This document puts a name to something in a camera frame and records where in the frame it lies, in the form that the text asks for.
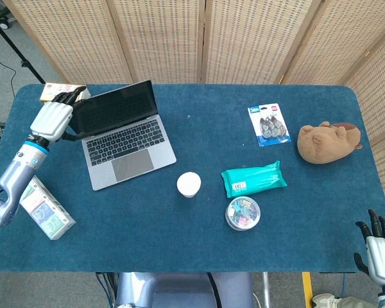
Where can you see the yellow tissue box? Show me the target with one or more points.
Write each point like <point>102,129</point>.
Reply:
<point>51,91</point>

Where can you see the correction tape blister pack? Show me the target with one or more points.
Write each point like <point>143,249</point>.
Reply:
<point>269,125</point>

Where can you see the white box with colourful print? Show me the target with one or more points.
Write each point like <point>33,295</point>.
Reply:
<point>48,215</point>

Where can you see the white paper cups leaf print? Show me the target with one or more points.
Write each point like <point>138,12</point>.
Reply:
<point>188,183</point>

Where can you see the blue tablecloth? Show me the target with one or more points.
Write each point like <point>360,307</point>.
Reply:
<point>147,231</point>

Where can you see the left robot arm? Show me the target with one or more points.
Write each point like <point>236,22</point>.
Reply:
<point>16,173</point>

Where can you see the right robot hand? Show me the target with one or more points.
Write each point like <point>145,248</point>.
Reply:
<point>383,253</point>

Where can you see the white sneaker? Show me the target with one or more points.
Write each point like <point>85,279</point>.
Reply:
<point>325,301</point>

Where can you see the green wet wipes pack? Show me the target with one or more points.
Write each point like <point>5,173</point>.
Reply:
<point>253,178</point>

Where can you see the black tripod stand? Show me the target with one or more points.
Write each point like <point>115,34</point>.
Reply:
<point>16,49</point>

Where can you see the brown plush toy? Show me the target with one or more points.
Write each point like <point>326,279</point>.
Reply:
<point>327,144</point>

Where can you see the metal table leg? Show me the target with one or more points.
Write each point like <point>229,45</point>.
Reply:
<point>266,288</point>

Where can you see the grey laptop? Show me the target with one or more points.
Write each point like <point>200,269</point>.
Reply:
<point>128,144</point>

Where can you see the blue-grey robot torso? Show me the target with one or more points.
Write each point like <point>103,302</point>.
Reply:
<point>179,290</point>

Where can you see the clear tub of binder clips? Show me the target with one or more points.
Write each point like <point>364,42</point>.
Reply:
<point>242,213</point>

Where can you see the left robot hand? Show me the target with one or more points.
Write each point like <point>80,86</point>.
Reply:
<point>51,120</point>

